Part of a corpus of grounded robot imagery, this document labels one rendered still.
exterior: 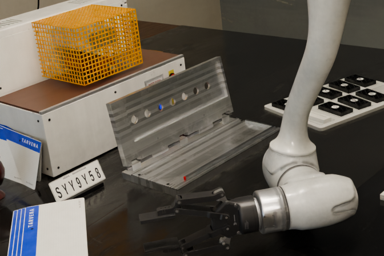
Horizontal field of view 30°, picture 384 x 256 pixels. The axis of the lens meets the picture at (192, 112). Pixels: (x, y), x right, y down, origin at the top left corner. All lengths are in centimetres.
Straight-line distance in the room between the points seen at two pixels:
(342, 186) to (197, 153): 59
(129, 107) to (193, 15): 277
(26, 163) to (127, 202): 33
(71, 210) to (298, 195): 49
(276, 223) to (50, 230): 46
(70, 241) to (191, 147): 64
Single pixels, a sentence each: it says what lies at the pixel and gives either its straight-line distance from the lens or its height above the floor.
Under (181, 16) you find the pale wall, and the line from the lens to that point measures 455.
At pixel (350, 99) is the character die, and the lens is 227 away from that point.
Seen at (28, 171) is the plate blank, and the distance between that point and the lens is 197.
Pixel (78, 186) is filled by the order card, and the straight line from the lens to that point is 186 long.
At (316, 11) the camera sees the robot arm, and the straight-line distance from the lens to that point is 135.
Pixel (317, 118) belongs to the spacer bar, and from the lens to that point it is 213.
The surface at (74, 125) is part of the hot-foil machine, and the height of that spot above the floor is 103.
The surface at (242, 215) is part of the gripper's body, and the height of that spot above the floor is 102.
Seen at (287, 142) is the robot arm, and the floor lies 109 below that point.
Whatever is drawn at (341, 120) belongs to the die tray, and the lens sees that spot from 214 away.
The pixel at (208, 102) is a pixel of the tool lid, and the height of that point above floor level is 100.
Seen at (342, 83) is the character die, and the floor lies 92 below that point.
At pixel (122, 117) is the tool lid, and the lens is 187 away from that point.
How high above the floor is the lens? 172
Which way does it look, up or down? 21 degrees down
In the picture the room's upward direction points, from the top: 6 degrees counter-clockwise
